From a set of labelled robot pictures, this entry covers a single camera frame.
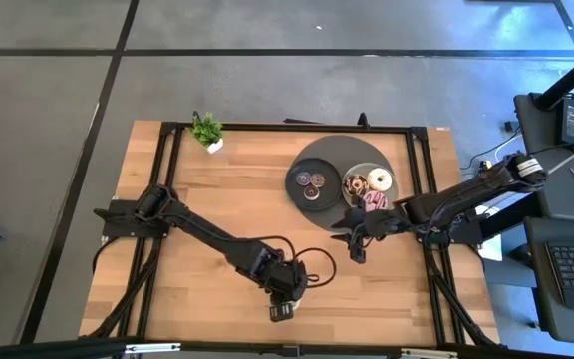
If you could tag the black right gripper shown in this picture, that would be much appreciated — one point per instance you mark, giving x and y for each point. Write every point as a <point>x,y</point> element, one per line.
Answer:
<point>384,223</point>

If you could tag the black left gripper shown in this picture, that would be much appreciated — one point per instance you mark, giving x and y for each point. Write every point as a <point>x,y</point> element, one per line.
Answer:
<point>289,281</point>

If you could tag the large pink glazed donut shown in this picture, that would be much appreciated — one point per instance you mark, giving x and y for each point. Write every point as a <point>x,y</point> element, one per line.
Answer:
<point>369,199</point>

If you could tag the large chocolate glazed donut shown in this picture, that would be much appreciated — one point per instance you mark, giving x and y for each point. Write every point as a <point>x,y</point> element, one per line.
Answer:
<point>349,185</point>

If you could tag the large white sprinkled donut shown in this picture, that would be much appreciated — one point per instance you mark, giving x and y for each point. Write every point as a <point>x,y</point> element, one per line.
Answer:
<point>373,179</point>

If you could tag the small chocolate glazed donut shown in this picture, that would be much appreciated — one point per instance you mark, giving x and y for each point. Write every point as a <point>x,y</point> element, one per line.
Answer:
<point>307,193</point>

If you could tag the small caramel brown donut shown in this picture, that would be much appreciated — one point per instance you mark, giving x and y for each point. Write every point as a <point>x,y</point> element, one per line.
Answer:
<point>321,180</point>

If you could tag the small purple glazed donut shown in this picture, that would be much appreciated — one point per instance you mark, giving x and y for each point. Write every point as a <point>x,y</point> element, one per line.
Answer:
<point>299,178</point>

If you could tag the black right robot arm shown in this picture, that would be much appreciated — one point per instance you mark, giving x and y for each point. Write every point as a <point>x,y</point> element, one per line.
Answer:
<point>466,197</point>

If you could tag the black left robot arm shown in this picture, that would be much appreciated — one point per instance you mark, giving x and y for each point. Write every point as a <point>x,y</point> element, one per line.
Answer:
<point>207,234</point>

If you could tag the grey round plate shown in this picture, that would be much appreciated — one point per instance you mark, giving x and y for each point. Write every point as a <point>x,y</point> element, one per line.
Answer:
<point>364,168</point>

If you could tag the black round plate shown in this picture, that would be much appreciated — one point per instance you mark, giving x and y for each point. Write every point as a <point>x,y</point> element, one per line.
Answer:
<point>297,199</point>

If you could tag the round dark grey placemat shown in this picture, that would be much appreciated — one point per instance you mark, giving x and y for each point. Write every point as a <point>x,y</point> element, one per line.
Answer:
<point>342,147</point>

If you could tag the white paper sheet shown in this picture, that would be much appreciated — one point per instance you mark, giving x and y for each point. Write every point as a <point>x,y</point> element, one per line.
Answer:
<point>491,249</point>

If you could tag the small potted green plant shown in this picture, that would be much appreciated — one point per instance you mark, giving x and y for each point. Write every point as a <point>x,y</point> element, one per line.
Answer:
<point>207,130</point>

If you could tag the black keyboard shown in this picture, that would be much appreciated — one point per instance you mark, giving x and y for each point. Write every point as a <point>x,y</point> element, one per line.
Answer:
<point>538,279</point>

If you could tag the dark grey side desk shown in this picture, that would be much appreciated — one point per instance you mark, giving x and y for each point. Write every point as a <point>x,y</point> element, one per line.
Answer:
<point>556,199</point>

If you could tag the black aluminium crossbar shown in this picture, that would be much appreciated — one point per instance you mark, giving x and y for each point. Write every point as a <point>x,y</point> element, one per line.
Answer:
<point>43,349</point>

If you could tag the black slanted pole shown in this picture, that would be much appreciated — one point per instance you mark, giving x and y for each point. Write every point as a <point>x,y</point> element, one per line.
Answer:
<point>571,77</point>

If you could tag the black aluminium table frame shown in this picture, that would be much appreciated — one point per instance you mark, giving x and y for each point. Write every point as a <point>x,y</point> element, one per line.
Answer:
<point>292,127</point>

